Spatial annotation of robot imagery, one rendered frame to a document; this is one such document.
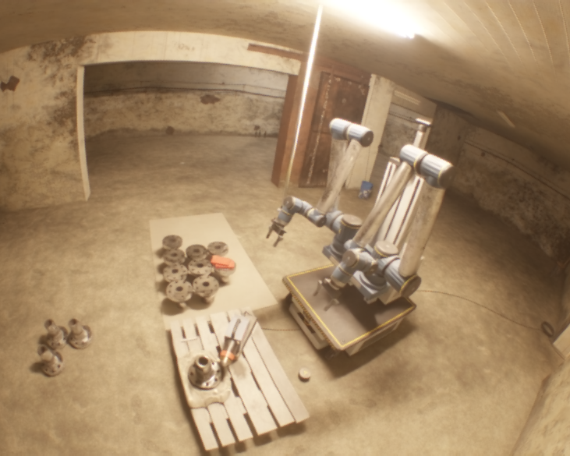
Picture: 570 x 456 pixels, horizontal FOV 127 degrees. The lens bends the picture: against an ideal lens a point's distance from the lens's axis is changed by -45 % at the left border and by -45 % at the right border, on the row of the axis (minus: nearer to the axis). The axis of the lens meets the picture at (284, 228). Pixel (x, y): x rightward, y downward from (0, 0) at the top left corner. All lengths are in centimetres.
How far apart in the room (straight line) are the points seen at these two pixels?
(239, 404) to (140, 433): 82
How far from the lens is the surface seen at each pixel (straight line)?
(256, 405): 206
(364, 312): 259
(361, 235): 168
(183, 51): 465
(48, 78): 503
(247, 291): 291
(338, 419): 232
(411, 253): 180
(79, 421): 244
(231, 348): 201
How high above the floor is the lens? 208
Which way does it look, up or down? 30 degrees down
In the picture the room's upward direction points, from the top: 11 degrees clockwise
